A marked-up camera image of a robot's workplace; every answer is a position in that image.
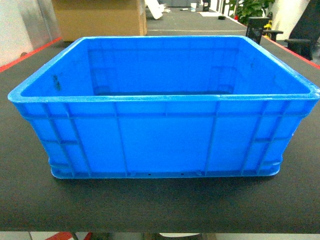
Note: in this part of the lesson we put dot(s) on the brown cardboard box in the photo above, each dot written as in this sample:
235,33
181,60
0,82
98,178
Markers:
91,18

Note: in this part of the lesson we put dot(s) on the black felt table mat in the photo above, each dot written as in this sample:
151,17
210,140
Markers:
32,200

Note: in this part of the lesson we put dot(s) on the large blue plastic crate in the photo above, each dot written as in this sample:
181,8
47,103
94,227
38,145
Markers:
164,107

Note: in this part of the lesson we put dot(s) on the black office chair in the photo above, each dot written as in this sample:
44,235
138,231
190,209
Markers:
298,21

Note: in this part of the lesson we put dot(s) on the green potted plant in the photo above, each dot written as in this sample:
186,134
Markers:
243,9

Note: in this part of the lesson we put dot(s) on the black mesh basket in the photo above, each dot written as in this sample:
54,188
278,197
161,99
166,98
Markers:
255,28

